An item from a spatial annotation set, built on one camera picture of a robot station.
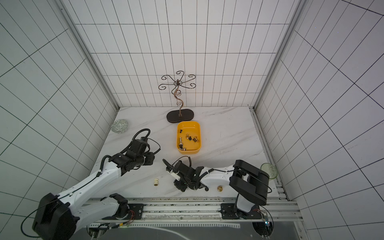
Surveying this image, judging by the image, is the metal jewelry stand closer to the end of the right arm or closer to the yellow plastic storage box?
the yellow plastic storage box

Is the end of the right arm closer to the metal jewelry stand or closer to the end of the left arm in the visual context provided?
the end of the left arm

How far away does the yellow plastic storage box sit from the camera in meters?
0.94

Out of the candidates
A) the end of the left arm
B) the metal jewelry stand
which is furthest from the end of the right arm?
the metal jewelry stand
